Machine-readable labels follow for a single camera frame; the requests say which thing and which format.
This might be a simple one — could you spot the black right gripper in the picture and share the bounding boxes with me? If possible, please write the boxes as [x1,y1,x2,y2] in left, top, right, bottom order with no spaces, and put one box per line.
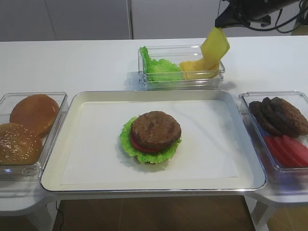
[215,0,285,28]

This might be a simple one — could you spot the yellow cheese slice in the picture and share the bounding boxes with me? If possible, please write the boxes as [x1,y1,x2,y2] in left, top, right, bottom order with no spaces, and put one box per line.
[201,27,230,70]

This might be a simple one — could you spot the yellow cheese slices in bin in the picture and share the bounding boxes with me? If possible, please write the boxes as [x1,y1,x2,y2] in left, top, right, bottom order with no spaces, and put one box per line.
[180,58,219,80]

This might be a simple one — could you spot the clear bin lettuce and cheese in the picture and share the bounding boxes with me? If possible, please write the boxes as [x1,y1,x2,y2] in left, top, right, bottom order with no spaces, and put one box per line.
[138,45,225,90]

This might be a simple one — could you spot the green lettuce leaves in bin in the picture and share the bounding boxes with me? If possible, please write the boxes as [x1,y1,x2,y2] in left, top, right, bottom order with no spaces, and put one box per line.
[139,46,183,82]

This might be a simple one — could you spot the green lettuce leaf on burger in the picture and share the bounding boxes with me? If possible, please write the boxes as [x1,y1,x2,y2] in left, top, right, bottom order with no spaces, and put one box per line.
[120,116,181,164]

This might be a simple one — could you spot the left brown patty in bin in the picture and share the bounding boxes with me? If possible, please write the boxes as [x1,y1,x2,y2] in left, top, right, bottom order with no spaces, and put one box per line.
[249,101,282,136]

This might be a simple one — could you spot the brown patty in bin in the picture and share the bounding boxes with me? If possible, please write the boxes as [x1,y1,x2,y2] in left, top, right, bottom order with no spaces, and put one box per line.
[261,97,299,138]
[270,97,308,135]
[249,101,282,136]

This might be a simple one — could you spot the clear bin patties and tomato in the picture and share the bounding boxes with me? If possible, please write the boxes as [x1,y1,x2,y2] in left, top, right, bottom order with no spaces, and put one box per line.
[239,91,308,184]

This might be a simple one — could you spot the top brown patty in bin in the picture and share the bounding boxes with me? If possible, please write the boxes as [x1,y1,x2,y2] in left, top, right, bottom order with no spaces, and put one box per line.
[270,97,308,135]

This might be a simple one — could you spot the middle brown patty in bin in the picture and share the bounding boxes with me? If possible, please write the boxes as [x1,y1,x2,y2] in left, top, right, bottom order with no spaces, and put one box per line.
[261,97,299,138]

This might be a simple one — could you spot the brown burger patty on stack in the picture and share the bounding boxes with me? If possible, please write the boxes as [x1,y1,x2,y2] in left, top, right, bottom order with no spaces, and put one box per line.
[130,111,181,151]

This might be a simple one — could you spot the white serving tray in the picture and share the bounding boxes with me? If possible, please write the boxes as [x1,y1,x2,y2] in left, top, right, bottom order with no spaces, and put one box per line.
[41,90,267,193]

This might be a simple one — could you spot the left red tomato slice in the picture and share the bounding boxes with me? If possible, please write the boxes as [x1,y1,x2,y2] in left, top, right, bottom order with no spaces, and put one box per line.
[265,136,292,167]

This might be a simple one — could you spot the middle red tomato slice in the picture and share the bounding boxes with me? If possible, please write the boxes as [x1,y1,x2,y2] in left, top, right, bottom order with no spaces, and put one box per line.
[274,137,304,168]

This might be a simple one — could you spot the right red tomato slice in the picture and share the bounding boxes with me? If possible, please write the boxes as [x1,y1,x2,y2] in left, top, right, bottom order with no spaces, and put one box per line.
[282,135,308,167]

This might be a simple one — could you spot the red tomato slice on burger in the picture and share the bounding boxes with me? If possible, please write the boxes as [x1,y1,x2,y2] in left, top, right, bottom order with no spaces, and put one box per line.
[130,134,160,154]

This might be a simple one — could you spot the plain brown bun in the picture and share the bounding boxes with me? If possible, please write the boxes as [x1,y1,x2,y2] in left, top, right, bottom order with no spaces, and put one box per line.
[10,94,59,138]

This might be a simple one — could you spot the sesame seed top bun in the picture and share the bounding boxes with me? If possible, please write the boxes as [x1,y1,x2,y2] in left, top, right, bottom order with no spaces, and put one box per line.
[0,123,43,165]

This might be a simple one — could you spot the clear bin for buns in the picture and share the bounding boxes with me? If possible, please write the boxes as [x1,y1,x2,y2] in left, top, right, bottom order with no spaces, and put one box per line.
[0,92,68,180]

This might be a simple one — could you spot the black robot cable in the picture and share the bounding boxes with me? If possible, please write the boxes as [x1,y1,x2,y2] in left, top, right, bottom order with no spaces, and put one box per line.
[218,0,308,34]

